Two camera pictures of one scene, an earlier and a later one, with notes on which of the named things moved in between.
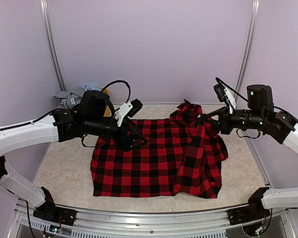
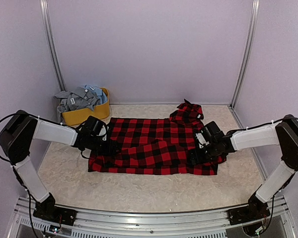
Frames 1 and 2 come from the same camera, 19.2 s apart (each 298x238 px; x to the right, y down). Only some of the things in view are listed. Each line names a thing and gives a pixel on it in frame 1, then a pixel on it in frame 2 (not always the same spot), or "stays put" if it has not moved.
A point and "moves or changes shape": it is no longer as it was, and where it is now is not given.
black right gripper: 224,123 to 195,157
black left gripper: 126,145 to 110,149
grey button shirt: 69,100 stays put
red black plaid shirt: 184,155 moves or changes shape
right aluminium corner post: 248,46 stays put
